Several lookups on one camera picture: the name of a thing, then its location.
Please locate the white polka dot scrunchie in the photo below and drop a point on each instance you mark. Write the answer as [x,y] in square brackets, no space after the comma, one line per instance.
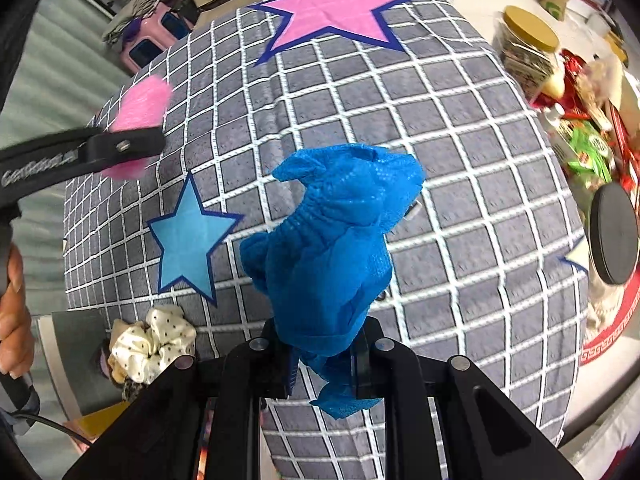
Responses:
[150,342]

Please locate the person's left hand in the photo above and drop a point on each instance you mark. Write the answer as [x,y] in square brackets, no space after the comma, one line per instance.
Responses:
[15,330]

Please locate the pink fluffy scrunchie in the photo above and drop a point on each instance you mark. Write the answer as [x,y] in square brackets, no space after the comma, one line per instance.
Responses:
[142,105]

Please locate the grey clothes pile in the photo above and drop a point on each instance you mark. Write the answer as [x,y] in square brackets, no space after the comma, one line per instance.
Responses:
[132,12]

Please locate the grey checked star tablecloth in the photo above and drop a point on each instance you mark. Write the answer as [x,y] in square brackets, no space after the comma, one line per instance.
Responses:
[450,185]

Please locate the jar with gold lid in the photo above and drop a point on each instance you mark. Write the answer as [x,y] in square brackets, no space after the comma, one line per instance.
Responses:
[527,45]

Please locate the pale green curtain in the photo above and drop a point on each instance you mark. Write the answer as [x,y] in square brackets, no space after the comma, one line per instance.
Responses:
[55,90]

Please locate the pink plastic stool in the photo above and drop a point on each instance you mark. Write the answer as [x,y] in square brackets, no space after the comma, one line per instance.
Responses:
[150,35]

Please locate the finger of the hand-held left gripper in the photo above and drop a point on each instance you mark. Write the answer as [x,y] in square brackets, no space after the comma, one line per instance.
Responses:
[132,146]

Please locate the green snack packet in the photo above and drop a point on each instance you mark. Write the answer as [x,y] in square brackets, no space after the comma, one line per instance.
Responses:
[590,157]

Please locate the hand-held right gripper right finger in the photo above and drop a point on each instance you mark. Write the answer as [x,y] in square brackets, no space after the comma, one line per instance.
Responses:
[367,362]

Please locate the jar with black lid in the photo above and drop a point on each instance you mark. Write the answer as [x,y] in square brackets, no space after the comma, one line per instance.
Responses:
[615,240]

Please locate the blue nonwoven shoe cover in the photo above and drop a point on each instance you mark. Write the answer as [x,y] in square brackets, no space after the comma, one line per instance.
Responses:
[330,260]

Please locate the leopard print scrunchie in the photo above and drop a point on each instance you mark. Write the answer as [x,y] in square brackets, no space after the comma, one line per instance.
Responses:
[134,389]

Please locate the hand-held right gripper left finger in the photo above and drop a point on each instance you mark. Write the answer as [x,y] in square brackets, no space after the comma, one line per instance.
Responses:
[291,375]

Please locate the red round table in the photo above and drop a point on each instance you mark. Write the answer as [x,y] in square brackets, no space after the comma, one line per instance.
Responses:
[612,345]

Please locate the grey cardboard box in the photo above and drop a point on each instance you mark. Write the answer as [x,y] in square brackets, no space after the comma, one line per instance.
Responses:
[75,345]

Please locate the yellow snack bag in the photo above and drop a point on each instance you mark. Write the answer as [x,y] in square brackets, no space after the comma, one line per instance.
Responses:
[555,0]

